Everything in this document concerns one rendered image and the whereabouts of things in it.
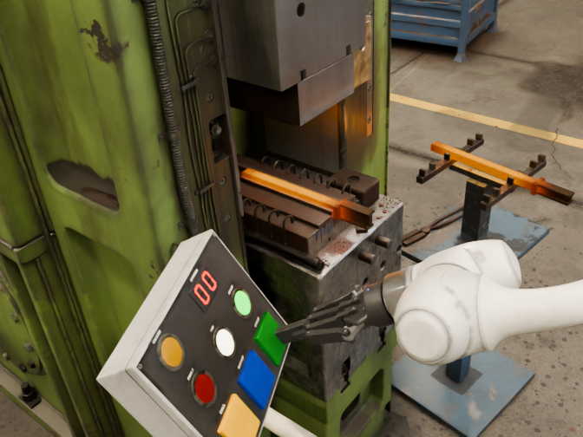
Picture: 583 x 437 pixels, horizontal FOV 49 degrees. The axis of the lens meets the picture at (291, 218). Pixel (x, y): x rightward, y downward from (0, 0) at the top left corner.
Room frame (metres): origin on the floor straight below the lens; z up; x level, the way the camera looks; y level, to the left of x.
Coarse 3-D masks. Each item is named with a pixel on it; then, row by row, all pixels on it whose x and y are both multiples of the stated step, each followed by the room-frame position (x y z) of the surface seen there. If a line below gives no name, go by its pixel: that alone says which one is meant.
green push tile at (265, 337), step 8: (264, 312) 0.90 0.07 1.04; (264, 320) 0.87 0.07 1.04; (272, 320) 0.89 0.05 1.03; (264, 328) 0.86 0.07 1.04; (272, 328) 0.87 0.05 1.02; (256, 336) 0.83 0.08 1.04; (264, 336) 0.84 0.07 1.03; (272, 336) 0.86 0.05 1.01; (264, 344) 0.83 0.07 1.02; (272, 344) 0.84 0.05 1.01; (280, 344) 0.86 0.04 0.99; (272, 352) 0.83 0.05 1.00; (280, 352) 0.84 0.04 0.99; (272, 360) 0.82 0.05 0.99; (280, 360) 0.83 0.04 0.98
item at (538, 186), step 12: (432, 144) 1.71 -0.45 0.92; (444, 144) 1.70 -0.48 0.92; (456, 156) 1.63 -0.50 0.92; (468, 156) 1.62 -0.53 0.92; (480, 168) 1.57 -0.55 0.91; (492, 168) 1.54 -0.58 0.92; (504, 168) 1.53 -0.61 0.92; (516, 180) 1.48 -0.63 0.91; (528, 180) 1.46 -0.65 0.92; (540, 180) 1.45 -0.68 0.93; (540, 192) 1.43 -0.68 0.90; (552, 192) 1.41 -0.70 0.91; (564, 192) 1.38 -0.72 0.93; (564, 204) 1.37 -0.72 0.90
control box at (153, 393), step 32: (192, 256) 0.88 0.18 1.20; (224, 256) 0.92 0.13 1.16; (160, 288) 0.83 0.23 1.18; (192, 288) 0.81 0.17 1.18; (224, 288) 0.87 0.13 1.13; (256, 288) 0.93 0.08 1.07; (160, 320) 0.72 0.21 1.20; (192, 320) 0.76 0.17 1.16; (224, 320) 0.81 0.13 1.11; (256, 320) 0.87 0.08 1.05; (128, 352) 0.67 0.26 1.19; (160, 352) 0.68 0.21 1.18; (192, 352) 0.72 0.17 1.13; (256, 352) 0.81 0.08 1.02; (128, 384) 0.63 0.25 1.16; (160, 384) 0.64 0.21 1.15; (192, 384) 0.67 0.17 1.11; (224, 384) 0.71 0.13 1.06; (160, 416) 0.62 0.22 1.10; (192, 416) 0.63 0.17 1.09; (256, 416) 0.70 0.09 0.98
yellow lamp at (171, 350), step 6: (162, 342) 0.69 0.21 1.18; (168, 342) 0.70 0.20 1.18; (174, 342) 0.70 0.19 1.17; (162, 348) 0.68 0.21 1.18; (168, 348) 0.69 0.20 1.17; (174, 348) 0.70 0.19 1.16; (180, 348) 0.71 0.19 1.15; (162, 354) 0.68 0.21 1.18; (168, 354) 0.68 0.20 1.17; (174, 354) 0.69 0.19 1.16; (180, 354) 0.70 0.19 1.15; (168, 360) 0.67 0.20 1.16; (174, 360) 0.68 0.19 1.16; (180, 360) 0.69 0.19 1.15; (174, 366) 0.67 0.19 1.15
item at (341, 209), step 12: (264, 180) 1.43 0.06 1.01; (276, 180) 1.42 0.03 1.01; (288, 192) 1.38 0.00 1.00; (300, 192) 1.36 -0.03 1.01; (312, 192) 1.35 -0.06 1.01; (324, 204) 1.30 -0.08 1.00; (336, 204) 1.28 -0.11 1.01; (348, 204) 1.27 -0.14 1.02; (336, 216) 1.27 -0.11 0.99; (348, 216) 1.26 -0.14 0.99; (360, 216) 1.24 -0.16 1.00
